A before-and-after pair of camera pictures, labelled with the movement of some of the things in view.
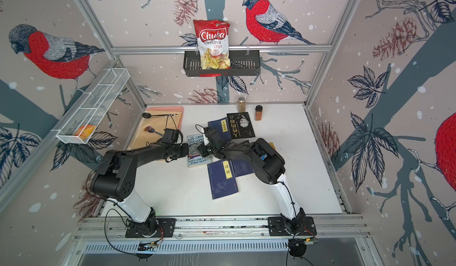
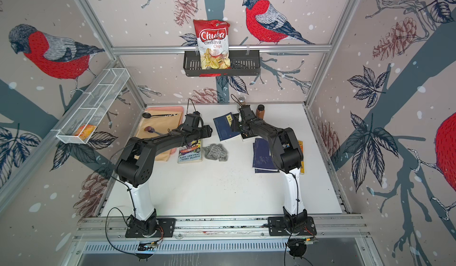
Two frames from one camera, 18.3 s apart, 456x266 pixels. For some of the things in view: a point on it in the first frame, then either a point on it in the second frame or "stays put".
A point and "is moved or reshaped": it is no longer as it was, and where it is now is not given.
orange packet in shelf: (85, 131) stays put
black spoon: (147, 115) stays put
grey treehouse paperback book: (195, 158) is moved or reshaped
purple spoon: (151, 129) stays put
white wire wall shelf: (79, 125) stays put
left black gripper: (186, 151) -> (208, 131)
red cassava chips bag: (212, 43) stays put
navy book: (222, 180) is moved or reshaped
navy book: (241, 167) is moved or reshaped
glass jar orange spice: (259, 113) stays put
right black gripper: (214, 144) -> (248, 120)
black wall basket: (243, 62) stays put
